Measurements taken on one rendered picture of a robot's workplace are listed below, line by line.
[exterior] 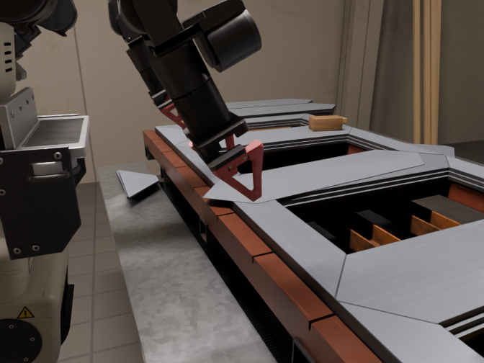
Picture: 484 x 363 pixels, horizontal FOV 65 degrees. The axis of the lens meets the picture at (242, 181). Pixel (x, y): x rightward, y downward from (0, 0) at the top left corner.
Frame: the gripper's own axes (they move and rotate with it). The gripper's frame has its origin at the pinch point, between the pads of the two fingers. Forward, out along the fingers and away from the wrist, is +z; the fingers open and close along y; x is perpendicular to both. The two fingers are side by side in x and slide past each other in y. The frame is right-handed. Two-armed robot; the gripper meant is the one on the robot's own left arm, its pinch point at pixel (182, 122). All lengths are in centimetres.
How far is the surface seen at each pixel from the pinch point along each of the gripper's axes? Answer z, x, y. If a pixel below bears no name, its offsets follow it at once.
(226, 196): 16.5, 0.7, -12.7
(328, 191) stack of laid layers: 28.5, -20.9, -15.7
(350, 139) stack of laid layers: 46, -53, 29
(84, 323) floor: 72, 78, 62
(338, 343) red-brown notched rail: 19, 1, -58
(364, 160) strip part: 38, -41, 0
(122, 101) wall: 25, 18, 252
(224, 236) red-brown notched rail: 19.5, 6.0, -21.9
